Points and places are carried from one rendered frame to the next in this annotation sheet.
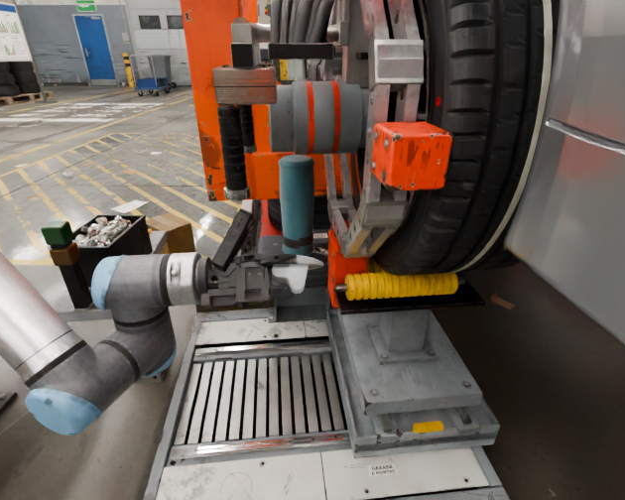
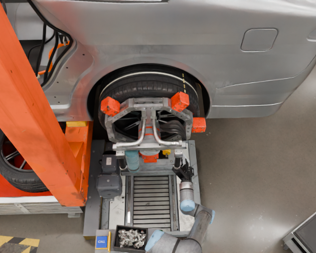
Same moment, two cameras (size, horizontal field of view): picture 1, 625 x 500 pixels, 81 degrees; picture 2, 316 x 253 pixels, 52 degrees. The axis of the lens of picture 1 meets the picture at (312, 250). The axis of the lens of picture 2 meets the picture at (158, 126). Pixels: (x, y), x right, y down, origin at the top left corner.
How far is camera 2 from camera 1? 2.04 m
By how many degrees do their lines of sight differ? 64
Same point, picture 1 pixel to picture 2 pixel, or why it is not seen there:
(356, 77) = not seen: hidden behind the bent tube
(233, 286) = (188, 175)
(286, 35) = (183, 134)
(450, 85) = (196, 111)
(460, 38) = (196, 106)
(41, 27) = not seen: outside the picture
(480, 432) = not seen: hidden behind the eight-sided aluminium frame
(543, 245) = (216, 116)
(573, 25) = (213, 98)
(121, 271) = (191, 199)
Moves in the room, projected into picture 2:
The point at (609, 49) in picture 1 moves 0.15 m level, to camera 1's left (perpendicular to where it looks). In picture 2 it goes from (221, 99) to (221, 119)
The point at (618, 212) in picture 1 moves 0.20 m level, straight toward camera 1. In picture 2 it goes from (227, 110) to (252, 128)
